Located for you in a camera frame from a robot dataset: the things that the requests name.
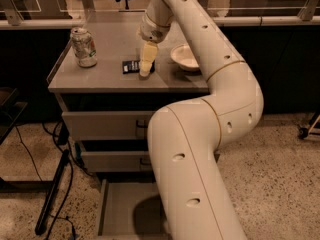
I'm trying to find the grey middle drawer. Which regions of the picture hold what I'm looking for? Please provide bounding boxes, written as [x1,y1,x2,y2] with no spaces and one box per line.
[82,151,152,172]

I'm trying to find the grey top drawer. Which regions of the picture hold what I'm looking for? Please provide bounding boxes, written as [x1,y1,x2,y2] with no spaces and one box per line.
[62,111,153,141]

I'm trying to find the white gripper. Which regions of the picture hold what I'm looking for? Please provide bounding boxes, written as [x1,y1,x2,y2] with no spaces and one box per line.
[138,13,173,77]

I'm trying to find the dark blue rxbar wrapper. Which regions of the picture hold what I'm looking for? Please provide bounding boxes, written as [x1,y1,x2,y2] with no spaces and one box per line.
[122,60,140,74]

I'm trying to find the black table leg base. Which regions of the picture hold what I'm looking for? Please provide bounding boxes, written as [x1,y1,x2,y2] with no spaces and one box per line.
[0,150,69,236]

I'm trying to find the black floor cable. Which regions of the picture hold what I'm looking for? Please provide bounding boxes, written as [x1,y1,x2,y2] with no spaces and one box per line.
[13,121,94,240]

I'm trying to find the black caster wheel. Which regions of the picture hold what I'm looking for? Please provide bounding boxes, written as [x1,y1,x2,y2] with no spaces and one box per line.
[298,127,309,139]

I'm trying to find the grey metal drawer cabinet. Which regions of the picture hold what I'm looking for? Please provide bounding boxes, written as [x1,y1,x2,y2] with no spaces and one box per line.
[49,12,209,182]

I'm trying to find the grey open bottom drawer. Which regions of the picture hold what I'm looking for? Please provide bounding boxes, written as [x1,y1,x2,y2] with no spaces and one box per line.
[94,180,172,240]

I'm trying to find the white paper bowl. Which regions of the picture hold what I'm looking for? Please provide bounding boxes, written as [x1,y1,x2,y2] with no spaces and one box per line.
[170,44,200,72]

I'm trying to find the crumpled white soda can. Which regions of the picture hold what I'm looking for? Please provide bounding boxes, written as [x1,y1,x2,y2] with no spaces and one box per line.
[70,27,97,68]

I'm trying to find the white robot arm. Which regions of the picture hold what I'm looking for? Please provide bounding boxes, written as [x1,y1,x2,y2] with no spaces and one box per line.
[140,0,263,240]

